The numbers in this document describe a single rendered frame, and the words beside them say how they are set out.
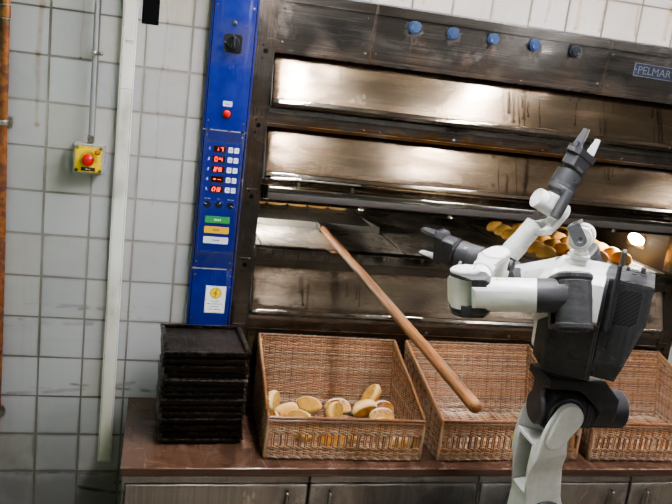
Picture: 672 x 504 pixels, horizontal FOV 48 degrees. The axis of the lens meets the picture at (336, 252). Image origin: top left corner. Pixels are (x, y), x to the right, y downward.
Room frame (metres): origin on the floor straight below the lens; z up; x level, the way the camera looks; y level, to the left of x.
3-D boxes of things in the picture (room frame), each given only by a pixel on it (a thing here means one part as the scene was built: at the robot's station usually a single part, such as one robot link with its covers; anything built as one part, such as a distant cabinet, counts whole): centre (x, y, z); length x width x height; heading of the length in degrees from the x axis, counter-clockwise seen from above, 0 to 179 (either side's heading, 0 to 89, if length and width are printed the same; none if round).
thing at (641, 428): (2.84, -1.23, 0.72); 0.56 x 0.49 x 0.28; 103
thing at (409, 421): (2.56, -0.06, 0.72); 0.56 x 0.49 x 0.28; 103
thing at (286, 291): (2.96, -0.57, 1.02); 1.79 x 0.11 x 0.19; 104
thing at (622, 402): (2.09, -0.76, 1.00); 0.28 x 0.13 x 0.18; 103
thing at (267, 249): (2.98, -0.56, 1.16); 1.80 x 0.06 x 0.04; 104
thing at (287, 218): (3.42, 0.13, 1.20); 0.55 x 0.36 x 0.03; 104
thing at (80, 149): (2.56, 0.88, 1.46); 0.10 x 0.07 x 0.10; 104
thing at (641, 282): (2.06, -0.73, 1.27); 0.34 x 0.30 x 0.36; 158
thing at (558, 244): (3.52, -1.03, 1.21); 0.61 x 0.48 x 0.06; 14
